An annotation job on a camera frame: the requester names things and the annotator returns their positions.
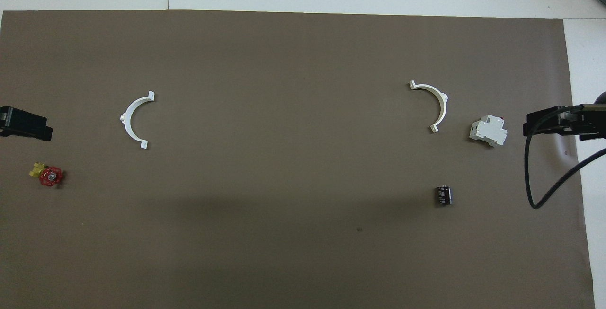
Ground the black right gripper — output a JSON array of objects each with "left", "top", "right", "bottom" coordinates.
[{"left": 523, "top": 104, "right": 606, "bottom": 141}]

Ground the white half-ring pipe clamp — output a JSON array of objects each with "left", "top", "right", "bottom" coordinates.
[
  {"left": 120, "top": 91, "right": 155, "bottom": 150},
  {"left": 409, "top": 80, "right": 449, "bottom": 133}
]

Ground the red and yellow valve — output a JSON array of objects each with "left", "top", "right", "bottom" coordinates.
[{"left": 29, "top": 161, "right": 63, "bottom": 187}]

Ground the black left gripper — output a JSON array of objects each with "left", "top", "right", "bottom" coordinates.
[{"left": 0, "top": 106, "right": 53, "bottom": 141}]

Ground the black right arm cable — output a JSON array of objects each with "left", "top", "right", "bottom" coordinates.
[{"left": 523, "top": 105, "right": 606, "bottom": 210}]

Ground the white circuit breaker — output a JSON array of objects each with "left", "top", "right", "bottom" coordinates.
[{"left": 469, "top": 115, "right": 508, "bottom": 148}]

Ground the brown table mat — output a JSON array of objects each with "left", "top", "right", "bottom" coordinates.
[{"left": 0, "top": 10, "right": 596, "bottom": 309}]

